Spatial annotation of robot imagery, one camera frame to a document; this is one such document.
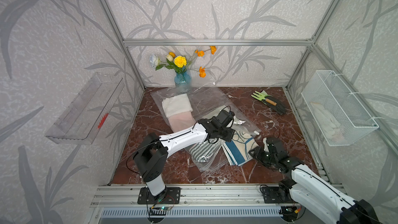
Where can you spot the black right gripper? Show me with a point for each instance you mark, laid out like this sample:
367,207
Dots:
256,154

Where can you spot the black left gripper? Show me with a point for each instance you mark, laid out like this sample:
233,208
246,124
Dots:
231,134

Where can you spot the cream towel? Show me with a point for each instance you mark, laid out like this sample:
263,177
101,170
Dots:
215,112

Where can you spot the green white striped towel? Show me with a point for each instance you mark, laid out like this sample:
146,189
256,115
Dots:
205,152

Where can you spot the blue white striped towel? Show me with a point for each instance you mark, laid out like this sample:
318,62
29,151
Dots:
237,150

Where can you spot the pink fluffy towel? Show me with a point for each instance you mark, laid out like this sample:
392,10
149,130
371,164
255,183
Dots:
181,121

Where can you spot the clear plastic vacuum bag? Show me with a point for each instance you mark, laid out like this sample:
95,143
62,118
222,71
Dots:
204,100

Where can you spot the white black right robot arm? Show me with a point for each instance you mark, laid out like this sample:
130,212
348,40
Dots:
304,187

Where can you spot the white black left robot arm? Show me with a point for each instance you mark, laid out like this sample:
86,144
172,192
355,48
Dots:
153,152

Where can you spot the white cloth in basket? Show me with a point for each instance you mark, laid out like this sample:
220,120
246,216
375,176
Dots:
327,122

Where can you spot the blue glass vase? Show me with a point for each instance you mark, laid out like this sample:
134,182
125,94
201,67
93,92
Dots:
183,81

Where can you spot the artificial flower bouquet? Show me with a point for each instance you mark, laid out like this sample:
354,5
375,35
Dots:
181,64

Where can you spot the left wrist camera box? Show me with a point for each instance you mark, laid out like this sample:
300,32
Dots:
224,119

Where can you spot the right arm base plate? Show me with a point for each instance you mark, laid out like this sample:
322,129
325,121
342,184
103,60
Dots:
276,195

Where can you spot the right circuit board with wires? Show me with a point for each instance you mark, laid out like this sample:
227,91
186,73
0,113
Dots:
291,214

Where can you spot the circuit board with wires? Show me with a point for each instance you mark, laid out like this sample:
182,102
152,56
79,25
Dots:
291,214
159,210

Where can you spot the green garden fork wooden handle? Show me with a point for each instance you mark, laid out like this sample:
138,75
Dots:
264,98

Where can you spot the white wire mesh basket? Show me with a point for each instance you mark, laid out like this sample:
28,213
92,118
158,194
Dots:
327,88

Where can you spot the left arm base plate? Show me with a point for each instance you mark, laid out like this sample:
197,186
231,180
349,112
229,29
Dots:
170,195

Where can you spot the left circuit board with wires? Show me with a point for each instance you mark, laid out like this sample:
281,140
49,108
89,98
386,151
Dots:
159,210

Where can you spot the aluminium frame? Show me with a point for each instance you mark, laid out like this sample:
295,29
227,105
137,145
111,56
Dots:
283,43

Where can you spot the clear plastic wall shelf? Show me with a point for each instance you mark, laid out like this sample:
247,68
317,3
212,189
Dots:
80,123

